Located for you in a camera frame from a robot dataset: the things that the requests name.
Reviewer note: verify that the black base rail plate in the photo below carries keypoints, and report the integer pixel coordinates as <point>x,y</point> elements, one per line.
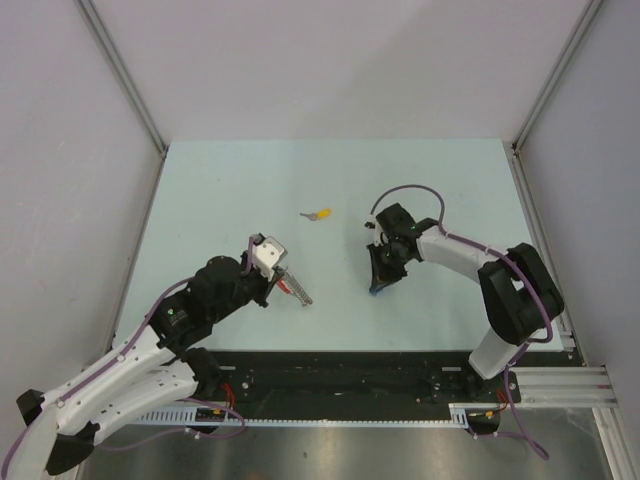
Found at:
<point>436,377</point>

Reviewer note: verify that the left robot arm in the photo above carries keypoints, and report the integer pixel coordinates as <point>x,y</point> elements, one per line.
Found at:
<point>160,362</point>

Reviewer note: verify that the white slotted cable duct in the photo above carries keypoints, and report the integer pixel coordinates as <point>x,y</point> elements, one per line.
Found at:
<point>190,415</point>

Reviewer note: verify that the red handled keyring holder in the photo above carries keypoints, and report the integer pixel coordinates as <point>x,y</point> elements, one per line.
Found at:
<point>291,286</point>

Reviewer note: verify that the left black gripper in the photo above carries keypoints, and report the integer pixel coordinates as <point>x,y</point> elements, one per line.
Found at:
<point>266,285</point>

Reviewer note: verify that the left aluminium frame post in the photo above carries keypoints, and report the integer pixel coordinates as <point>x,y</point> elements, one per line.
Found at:
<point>111,53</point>

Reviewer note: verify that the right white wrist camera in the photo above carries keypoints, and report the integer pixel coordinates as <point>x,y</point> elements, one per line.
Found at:
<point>378,235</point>

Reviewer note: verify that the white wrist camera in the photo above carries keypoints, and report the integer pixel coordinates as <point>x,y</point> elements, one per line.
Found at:
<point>378,235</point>
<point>264,254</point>

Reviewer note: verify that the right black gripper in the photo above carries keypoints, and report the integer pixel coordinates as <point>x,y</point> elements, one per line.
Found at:
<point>381,275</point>

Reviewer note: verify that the aluminium frame post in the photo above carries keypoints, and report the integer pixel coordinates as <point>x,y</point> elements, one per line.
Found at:
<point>577,36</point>
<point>111,53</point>

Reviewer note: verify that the key with yellow tag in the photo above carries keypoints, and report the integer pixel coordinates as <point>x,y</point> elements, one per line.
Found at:
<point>318,215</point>

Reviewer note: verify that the right aluminium frame post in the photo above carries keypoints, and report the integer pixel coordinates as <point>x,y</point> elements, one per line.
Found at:
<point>577,36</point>

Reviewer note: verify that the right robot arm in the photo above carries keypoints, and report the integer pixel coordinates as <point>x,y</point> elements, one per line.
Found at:
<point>520,297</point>

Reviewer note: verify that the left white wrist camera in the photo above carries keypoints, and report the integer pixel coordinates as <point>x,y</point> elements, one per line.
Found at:
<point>264,254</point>

